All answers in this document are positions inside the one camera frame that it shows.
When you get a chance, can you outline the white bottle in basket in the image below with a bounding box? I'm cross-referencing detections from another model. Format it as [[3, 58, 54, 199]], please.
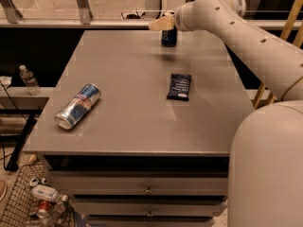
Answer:
[[31, 184, 60, 202]]

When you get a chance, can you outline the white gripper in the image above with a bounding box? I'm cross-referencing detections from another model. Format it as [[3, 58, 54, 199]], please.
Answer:
[[149, 2, 200, 31]]

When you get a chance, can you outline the dark blue snack bar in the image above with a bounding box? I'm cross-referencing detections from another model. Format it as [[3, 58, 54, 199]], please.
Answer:
[[167, 74, 191, 101]]

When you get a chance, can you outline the grey drawer cabinet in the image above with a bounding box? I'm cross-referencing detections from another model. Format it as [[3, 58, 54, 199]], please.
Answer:
[[22, 29, 256, 227]]

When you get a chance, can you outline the clear plastic water bottle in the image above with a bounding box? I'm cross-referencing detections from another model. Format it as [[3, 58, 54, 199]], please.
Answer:
[[19, 65, 41, 96]]

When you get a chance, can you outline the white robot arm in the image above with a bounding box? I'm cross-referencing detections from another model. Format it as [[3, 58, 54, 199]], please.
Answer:
[[149, 0, 303, 227]]

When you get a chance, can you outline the red can in basket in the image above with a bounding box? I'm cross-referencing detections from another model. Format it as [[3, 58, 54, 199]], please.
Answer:
[[36, 201, 52, 218]]

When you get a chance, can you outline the blue pepsi can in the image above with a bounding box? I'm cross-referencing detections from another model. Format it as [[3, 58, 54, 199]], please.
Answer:
[[161, 27, 178, 47]]

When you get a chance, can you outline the silver blue redbull can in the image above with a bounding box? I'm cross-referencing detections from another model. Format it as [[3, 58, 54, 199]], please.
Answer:
[[55, 83, 101, 130]]

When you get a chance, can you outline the black wire basket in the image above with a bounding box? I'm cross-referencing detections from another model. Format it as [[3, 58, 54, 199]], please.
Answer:
[[0, 164, 75, 227]]

